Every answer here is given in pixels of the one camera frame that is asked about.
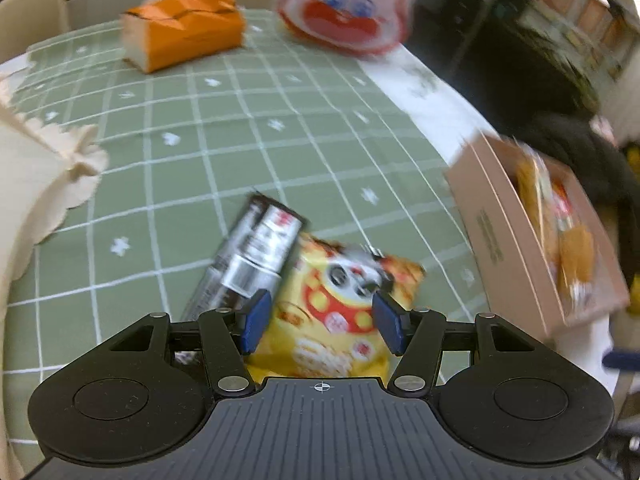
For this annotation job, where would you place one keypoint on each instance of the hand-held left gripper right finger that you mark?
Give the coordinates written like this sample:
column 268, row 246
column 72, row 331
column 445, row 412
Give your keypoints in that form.
column 390, row 322

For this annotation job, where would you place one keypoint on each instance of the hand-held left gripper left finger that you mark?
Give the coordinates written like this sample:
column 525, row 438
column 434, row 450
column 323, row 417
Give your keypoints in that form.
column 255, row 321

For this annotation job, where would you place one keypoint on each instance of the yellow panda snack packet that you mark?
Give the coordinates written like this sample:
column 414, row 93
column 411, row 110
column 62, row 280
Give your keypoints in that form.
column 320, row 345

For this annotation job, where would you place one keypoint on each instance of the pink cardboard box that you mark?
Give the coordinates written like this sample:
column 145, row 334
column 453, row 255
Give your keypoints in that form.
column 500, row 240

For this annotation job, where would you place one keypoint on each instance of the black snack packet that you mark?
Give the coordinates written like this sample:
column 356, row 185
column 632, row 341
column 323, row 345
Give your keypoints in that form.
column 250, row 255

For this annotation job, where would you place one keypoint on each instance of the green grid tablecloth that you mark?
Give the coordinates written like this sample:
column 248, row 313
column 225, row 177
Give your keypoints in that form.
column 225, row 135

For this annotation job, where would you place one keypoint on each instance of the long bread packet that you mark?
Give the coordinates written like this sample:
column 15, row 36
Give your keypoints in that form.
column 532, row 195

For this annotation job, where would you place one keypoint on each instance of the short bread packet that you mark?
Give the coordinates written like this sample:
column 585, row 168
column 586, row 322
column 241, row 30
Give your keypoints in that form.
column 576, row 257

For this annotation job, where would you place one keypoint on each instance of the cream cartoon tote bag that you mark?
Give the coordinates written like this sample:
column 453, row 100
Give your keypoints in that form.
column 30, row 175

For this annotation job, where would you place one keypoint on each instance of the orange tissue box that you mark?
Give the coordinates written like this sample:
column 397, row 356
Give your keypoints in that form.
column 190, row 30

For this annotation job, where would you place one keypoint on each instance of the red white cartoon bag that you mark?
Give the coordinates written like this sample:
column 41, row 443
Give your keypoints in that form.
column 350, row 10

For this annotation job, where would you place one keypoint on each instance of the background shelf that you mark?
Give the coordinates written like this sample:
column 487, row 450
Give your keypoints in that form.
column 575, row 10

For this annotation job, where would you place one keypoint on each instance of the cream chair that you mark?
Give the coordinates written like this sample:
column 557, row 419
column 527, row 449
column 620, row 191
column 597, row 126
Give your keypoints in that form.
column 30, row 15

